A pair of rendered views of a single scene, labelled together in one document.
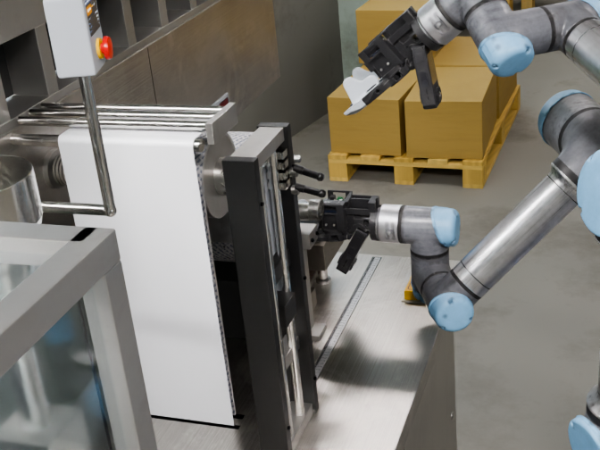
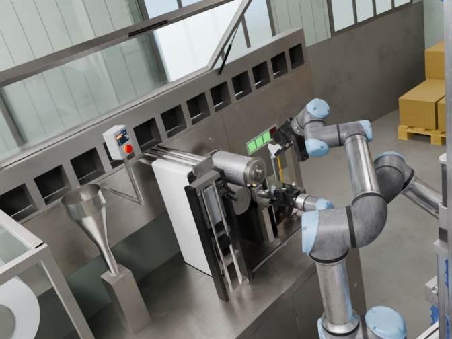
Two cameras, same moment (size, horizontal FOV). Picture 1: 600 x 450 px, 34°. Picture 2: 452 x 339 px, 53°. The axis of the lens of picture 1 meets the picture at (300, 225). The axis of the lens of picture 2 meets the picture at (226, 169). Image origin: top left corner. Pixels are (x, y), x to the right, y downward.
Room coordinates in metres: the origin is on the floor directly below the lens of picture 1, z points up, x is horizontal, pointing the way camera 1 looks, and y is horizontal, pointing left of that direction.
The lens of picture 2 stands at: (0.14, -0.81, 2.18)
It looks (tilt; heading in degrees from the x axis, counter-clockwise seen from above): 26 degrees down; 32
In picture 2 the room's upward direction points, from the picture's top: 15 degrees counter-clockwise
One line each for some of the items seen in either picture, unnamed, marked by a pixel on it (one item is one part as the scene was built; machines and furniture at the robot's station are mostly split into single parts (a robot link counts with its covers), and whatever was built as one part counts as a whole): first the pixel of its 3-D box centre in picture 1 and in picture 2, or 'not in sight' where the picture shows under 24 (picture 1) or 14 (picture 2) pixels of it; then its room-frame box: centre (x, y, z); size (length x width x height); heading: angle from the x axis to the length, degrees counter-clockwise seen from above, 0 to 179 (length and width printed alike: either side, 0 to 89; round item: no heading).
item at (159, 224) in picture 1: (133, 281); (183, 218); (1.48, 0.29, 1.17); 0.34 x 0.05 x 0.54; 69
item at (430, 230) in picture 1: (429, 227); (318, 207); (1.69, -0.25, 1.11); 0.11 x 0.08 x 0.09; 69
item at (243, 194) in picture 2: not in sight; (222, 194); (1.67, 0.19, 1.17); 0.26 x 0.12 x 0.12; 69
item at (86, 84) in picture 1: (96, 142); (132, 179); (1.23, 0.26, 1.51); 0.02 x 0.02 x 0.20
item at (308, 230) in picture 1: (303, 267); (266, 216); (1.69, 0.00, 1.05); 0.06 x 0.05 x 0.31; 69
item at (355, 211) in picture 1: (350, 217); (288, 196); (1.75, -0.10, 1.12); 0.12 x 0.08 x 0.09; 69
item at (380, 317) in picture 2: not in sight; (384, 331); (1.19, -0.57, 0.98); 0.13 x 0.12 x 0.14; 107
